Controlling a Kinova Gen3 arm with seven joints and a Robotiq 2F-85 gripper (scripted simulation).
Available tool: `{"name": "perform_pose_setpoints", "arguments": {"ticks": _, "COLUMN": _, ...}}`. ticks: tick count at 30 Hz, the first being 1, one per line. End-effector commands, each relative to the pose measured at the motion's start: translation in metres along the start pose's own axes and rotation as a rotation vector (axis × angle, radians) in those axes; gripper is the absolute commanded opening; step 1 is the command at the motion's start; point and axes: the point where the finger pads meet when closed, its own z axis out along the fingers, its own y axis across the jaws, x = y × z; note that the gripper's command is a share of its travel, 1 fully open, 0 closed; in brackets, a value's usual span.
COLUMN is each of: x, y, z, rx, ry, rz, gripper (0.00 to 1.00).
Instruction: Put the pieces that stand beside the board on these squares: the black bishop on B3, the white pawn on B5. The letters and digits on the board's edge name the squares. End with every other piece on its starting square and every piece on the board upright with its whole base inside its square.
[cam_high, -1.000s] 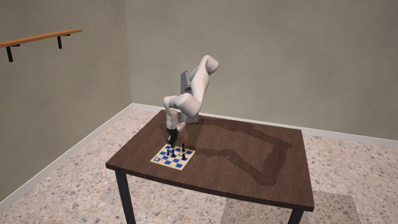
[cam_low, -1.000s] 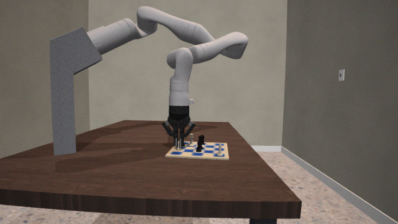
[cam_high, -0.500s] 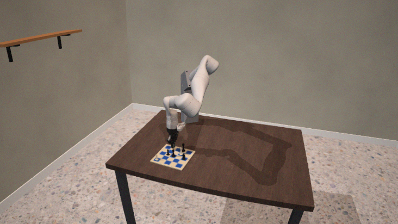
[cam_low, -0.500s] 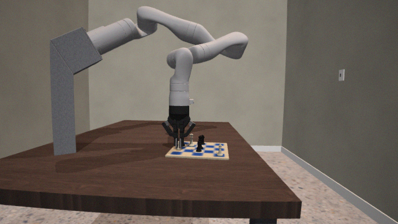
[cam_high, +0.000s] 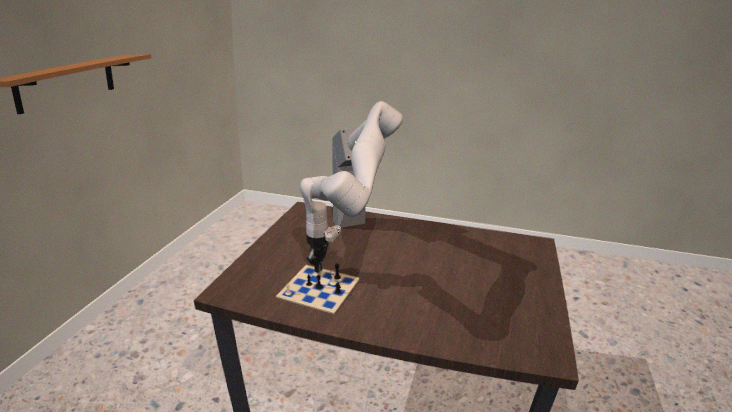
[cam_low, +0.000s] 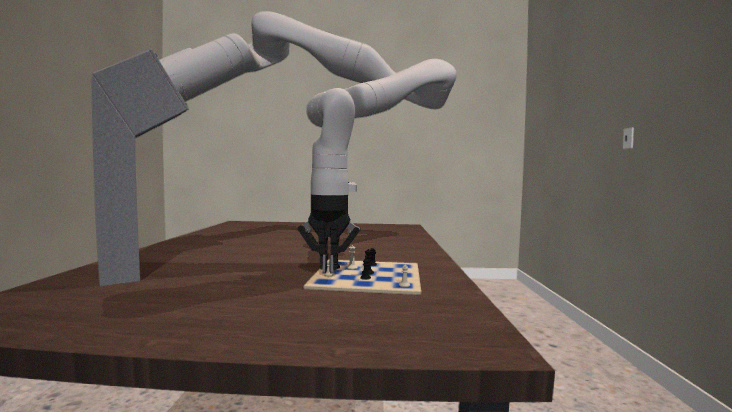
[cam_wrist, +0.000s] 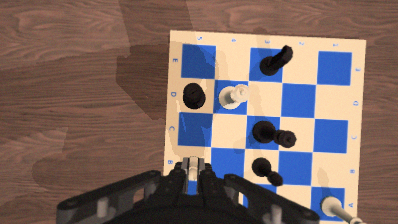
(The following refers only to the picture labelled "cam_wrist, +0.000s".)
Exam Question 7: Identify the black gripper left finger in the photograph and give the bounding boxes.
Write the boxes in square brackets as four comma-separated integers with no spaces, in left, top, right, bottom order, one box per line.
[56,157,190,224]

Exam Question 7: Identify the white pawn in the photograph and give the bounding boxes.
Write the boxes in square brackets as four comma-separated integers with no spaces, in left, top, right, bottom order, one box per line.
[188,156,198,181]

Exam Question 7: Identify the blue and cream chessboard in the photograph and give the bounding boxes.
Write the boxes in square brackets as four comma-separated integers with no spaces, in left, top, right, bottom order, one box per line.
[163,30,366,224]

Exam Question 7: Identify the white chess piece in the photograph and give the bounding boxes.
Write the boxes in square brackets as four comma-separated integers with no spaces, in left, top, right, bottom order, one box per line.
[218,84,250,109]
[320,196,366,224]

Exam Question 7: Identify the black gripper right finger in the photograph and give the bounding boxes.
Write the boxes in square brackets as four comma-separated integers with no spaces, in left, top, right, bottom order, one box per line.
[196,158,320,224]

